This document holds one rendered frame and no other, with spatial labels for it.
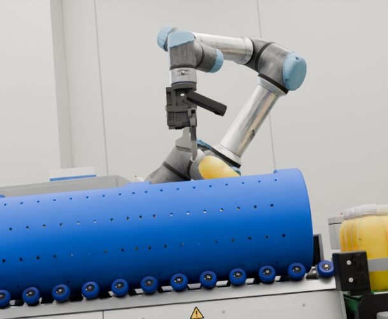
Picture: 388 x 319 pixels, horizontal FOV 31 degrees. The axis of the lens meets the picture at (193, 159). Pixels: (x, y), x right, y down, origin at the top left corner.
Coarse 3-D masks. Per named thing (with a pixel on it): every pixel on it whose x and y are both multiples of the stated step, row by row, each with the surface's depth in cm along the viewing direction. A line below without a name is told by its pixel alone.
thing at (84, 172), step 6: (72, 168) 367; (78, 168) 367; (84, 168) 368; (90, 168) 368; (54, 174) 367; (60, 174) 367; (66, 174) 367; (72, 174) 367; (78, 174) 367; (84, 174) 367; (90, 174) 367; (96, 174) 375; (54, 180) 366
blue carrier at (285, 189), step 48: (96, 192) 180; (144, 192) 178; (192, 192) 177; (240, 192) 176; (288, 192) 176; (0, 240) 173; (48, 240) 172; (96, 240) 172; (144, 240) 173; (192, 240) 173; (240, 240) 173; (288, 240) 173; (0, 288) 176; (48, 288) 177
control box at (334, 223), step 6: (336, 216) 211; (342, 216) 211; (330, 222) 216; (336, 222) 211; (330, 228) 217; (336, 228) 211; (330, 234) 218; (336, 234) 210; (330, 240) 219; (336, 240) 210; (336, 246) 211
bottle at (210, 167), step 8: (200, 160) 188; (208, 160) 187; (216, 160) 187; (200, 168) 188; (208, 168) 186; (216, 168) 186; (224, 168) 186; (208, 176) 186; (216, 176) 186; (224, 176) 185; (232, 176) 186; (240, 176) 188
